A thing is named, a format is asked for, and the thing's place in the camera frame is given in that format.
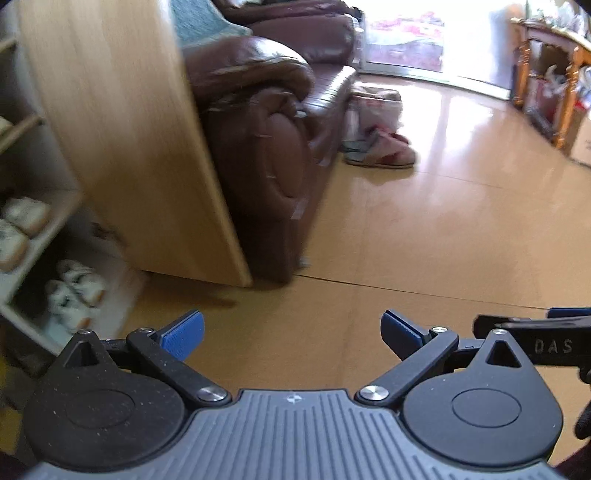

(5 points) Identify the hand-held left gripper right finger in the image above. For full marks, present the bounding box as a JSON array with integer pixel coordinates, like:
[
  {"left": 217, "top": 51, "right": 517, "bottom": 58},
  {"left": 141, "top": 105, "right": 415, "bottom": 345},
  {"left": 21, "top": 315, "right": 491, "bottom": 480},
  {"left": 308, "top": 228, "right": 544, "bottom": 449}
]
[{"left": 355, "top": 310, "right": 527, "bottom": 408}]

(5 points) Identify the pink grey slipper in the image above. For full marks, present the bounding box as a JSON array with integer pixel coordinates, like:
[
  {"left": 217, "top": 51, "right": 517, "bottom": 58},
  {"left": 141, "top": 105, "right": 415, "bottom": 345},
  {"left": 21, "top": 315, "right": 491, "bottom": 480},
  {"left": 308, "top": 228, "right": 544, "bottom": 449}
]
[
  {"left": 345, "top": 130, "right": 417, "bottom": 169},
  {"left": 342, "top": 134, "right": 377, "bottom": 155}
]

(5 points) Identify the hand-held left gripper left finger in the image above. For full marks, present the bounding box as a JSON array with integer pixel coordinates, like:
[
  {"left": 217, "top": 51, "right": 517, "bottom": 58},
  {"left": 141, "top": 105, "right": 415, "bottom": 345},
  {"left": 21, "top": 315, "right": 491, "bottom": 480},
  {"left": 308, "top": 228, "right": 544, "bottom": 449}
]
[{"left": 64, "top": 310, "right": 232, "bottom": 408}]

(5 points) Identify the white cabinet shelf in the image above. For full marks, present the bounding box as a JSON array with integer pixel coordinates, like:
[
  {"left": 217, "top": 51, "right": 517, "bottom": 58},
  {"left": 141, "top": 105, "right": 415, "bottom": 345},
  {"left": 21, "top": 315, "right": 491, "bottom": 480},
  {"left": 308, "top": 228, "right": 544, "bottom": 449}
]
[
  {"left": 0, "top": 189, "right": 86, "bottom": 280},
  {"left": 0, "top": 114, "right": 46, "bottom": 155}
]

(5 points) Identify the teal blanket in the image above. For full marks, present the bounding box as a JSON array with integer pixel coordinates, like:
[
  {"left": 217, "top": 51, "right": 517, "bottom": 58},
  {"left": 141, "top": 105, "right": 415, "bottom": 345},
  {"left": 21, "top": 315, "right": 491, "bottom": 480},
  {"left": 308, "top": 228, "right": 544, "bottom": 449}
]
[{"left": 168, "top": 0, "right": 252, "bottom": 49}]

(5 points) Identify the white shoe cabinet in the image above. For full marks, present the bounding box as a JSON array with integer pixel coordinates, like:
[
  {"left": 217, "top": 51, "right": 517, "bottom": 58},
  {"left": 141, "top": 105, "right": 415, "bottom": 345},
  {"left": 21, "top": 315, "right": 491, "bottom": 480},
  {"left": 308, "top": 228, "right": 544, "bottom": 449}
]
[{"left": 0, "top": 0, "right": 148, "bottom": 370}]

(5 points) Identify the orange wooden table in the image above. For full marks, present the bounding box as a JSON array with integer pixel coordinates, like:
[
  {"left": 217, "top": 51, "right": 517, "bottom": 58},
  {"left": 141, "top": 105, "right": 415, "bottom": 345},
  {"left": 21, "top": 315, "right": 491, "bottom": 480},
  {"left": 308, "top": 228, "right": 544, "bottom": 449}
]
[{"left": 510, "top": 16, "right": 591, "bottom": 153}]

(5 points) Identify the white plastic bag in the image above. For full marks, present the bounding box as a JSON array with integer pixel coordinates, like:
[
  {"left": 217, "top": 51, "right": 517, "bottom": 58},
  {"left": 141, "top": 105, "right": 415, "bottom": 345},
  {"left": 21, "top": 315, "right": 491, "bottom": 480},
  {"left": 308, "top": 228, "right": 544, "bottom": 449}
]
[{"left": 348, "top": 85, "right": 402, "bottom": 139}]

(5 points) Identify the cardboard box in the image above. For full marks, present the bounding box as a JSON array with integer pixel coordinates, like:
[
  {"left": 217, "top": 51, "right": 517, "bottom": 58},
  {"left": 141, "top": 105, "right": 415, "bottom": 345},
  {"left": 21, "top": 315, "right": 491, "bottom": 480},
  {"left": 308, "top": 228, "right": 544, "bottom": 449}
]
[{"left": 571, "top": 108, "right": 591, "bottom": 167}]

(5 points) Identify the brown leather sofa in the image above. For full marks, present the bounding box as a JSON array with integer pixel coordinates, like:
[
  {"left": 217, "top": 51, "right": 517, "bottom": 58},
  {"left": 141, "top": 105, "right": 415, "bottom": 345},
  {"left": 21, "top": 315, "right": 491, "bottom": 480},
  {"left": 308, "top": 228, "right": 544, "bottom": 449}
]
[{"left": 182, "top": 0, "right": 358, "bottom": 284}]

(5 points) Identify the glass balcony door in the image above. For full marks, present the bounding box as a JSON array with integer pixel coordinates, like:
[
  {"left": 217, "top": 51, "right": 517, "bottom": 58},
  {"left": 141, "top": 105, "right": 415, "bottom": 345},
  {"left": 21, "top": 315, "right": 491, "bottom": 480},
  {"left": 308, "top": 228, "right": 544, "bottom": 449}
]
[{"left": 358, "top": 0, "right": 515, "bottom": 100}]

